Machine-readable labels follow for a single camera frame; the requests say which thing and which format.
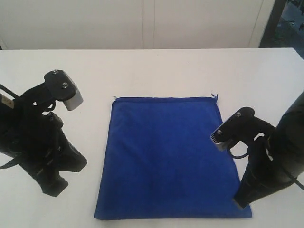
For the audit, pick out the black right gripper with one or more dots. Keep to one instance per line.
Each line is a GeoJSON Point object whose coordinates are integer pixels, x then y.
{"type": "Point", "coordinates": [282, 159]}

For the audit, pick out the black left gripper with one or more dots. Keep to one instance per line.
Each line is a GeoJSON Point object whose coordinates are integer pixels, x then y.
{"type": "Point", "coordinates": [35, 142]}

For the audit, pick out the blue terry towel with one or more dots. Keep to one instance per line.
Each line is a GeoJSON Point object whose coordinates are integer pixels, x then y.
{"type": "Point", "coordinates": [161, 163]}

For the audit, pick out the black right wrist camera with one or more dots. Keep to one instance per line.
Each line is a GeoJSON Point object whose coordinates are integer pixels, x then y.
{"type": "Point", "coordinates": [242, 126]}

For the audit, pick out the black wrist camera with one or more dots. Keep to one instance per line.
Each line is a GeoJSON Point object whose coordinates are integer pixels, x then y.
{"type": "Point", "coordinates": [242, 126]}
{"type": "Point", "coordinates": [58, 86]}

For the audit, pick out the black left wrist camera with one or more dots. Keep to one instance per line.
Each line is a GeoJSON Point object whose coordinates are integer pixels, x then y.
{"type": "Point", "coordinates": [58, 86]}

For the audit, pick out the dark metal post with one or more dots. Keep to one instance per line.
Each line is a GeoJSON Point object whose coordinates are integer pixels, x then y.
{"type": "Point", "coordinates": [272, 23]}

